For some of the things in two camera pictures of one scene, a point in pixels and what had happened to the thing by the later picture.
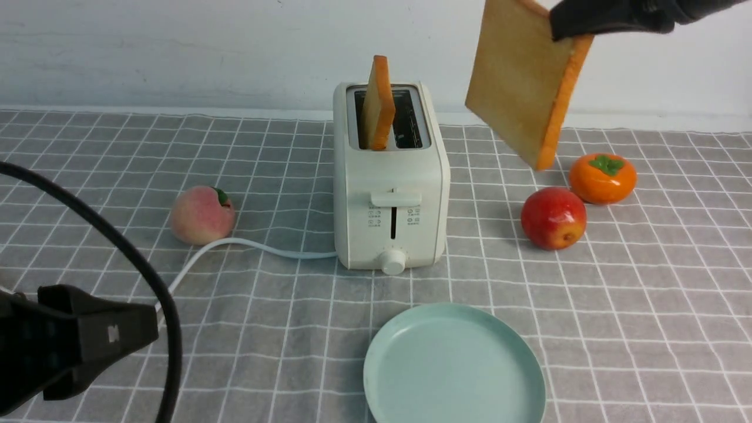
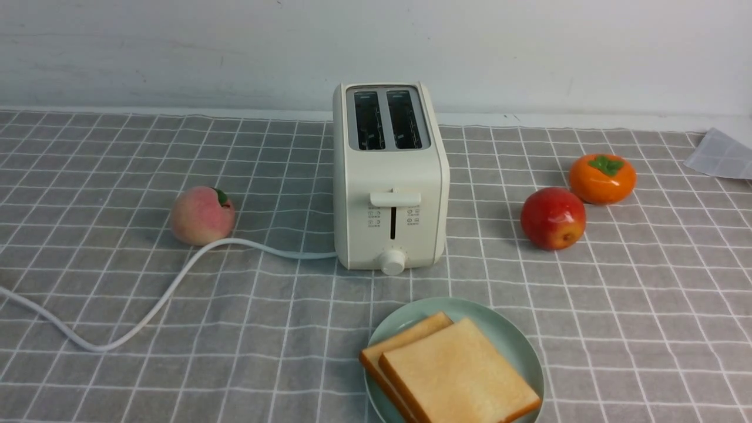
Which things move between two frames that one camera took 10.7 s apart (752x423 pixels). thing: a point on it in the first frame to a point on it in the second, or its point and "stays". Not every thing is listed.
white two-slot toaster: (390, 206) stays
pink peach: (201, 215) stays
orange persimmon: (603, 178) stays
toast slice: (520, 76) to (456, 375)
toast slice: (378, 109) to (370, 358)
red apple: (553, 218) stays
